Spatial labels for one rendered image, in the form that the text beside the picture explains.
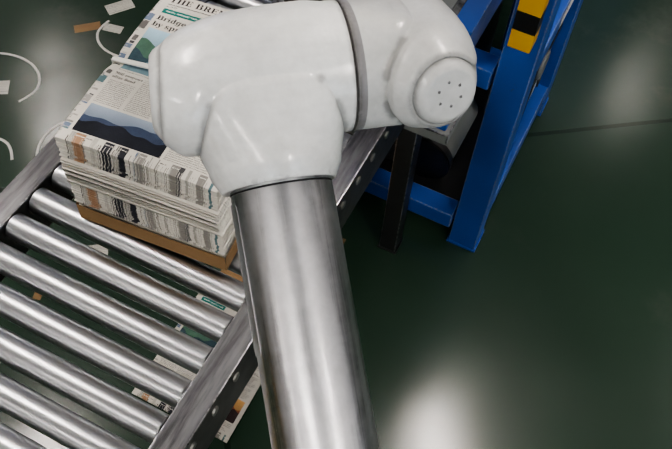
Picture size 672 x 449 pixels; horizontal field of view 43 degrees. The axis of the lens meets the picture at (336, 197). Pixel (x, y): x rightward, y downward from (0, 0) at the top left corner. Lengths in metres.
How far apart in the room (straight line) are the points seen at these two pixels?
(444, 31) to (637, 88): 2.29
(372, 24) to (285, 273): 0.25
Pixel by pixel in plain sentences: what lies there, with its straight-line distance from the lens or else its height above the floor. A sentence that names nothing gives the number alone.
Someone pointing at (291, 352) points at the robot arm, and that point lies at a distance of 0.78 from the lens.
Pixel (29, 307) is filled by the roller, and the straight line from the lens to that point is 1.51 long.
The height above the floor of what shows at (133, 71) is 1.03.
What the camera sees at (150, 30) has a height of 1.03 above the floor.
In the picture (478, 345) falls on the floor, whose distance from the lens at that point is 2.36.
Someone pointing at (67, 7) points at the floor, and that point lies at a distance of 3.20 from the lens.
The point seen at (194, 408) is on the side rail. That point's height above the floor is 0.80.
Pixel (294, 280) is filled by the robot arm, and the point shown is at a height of 1.40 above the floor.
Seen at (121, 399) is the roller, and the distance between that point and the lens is 1.40.
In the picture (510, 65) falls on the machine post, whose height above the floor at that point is 0.73.
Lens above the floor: 2.07
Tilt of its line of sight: 54 degrees down
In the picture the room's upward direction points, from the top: 5 degrees clockwise
